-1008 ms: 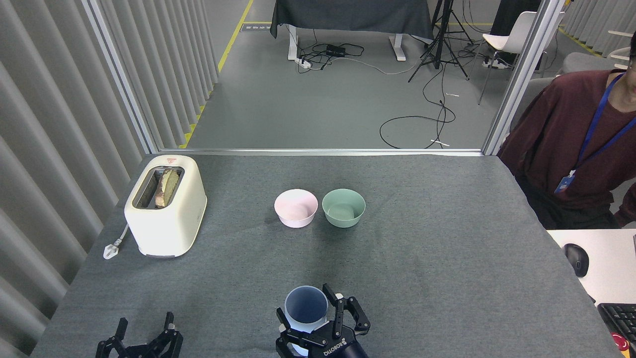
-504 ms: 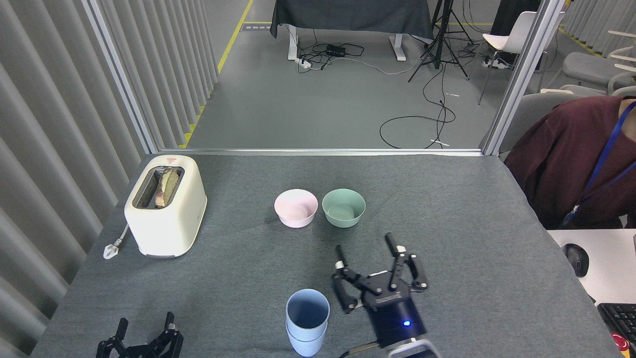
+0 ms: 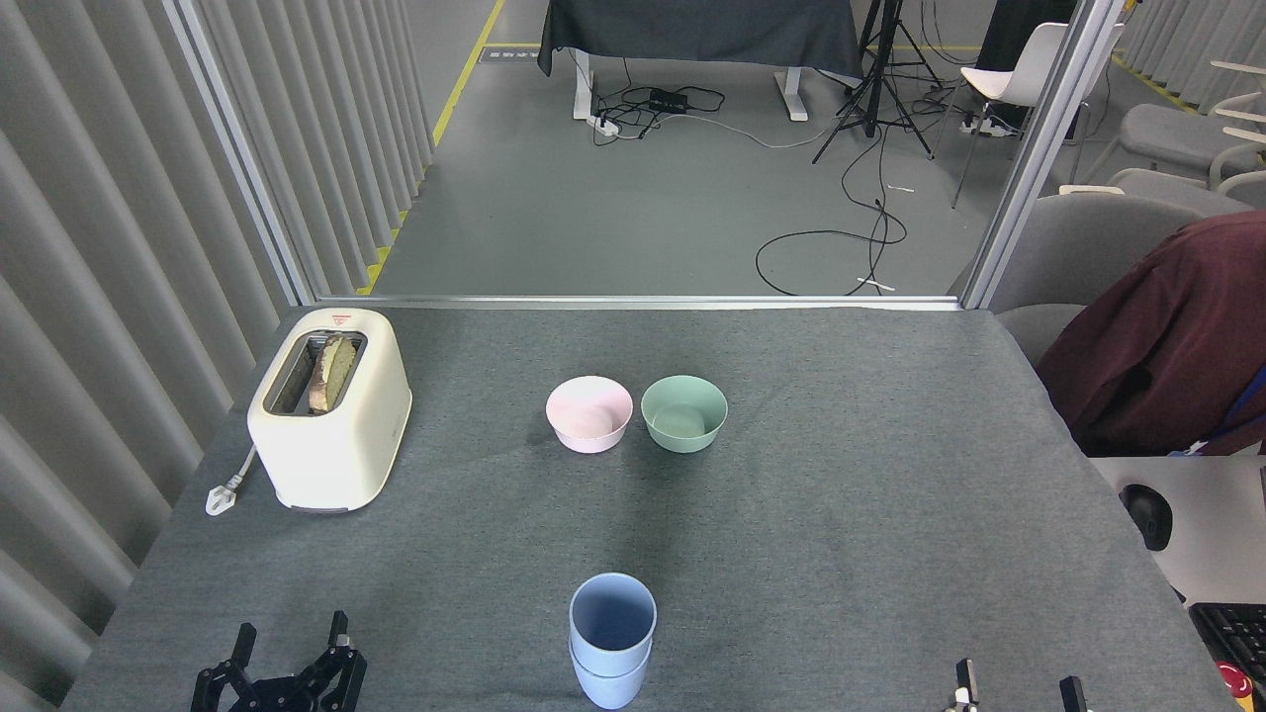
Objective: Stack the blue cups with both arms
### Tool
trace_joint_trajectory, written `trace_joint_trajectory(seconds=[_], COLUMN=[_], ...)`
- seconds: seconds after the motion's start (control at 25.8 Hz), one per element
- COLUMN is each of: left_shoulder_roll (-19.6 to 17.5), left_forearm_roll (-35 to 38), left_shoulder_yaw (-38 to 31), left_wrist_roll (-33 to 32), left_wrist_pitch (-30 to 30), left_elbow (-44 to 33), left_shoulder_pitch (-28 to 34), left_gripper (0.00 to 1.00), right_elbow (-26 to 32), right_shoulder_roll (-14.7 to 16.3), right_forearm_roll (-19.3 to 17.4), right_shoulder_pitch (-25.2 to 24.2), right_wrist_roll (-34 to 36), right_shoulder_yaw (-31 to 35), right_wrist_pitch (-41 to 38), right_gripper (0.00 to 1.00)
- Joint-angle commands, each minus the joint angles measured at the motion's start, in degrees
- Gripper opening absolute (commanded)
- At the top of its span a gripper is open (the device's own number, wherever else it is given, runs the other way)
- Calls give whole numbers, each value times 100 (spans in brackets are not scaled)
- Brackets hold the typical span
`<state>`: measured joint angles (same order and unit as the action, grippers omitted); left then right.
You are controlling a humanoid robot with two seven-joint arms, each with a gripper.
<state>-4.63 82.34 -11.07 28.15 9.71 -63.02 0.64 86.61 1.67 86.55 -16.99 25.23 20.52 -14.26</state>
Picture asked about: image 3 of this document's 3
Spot toasted bread slice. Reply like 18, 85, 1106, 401
308, 334, 359, 414

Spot black computer mouse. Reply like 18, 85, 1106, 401
1119, 484, 1173, 553

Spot silver frame rail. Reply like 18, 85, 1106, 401
315, 295, 965, 312

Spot silver frame post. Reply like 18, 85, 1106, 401
163, 0, 317, 308
959, 0, 1129, 310

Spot green bowl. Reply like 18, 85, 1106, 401
641, 375, 729, 455

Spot white plastic chair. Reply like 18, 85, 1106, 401
952, 22, 1074, 209

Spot black cable tangle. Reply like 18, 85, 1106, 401
591, 57, 728, 146

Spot black keyboard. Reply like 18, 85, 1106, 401
1189, 602, 1266, 683

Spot black tripod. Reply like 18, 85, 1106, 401
813, 0, 941, 165

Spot grey office chair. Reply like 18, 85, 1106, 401
949, 193, 1208, 367
1073, 59, 1266, 214

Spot white side desk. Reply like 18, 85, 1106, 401
1088, 456, 1266, 606

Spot pink bowl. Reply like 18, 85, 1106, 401
546, 376, 634, 455

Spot person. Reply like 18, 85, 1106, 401
1036, 210, 1266, 458

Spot red round button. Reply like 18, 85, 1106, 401
1215, 661, 1257, 708

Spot black looped floor cable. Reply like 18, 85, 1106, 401
756, 129, 908, 298

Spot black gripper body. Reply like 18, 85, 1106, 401
229, 680, 337, 712

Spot cream white toaster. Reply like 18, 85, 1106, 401
247, 308, 412, 515

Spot white toaster power plug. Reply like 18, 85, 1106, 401
205, 445, 258, 518

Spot dark table cloth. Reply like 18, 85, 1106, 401
537, 0, 864, 82

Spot blue plastic cup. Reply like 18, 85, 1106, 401
570, 574, 657, 679
572, 641, 653, 710

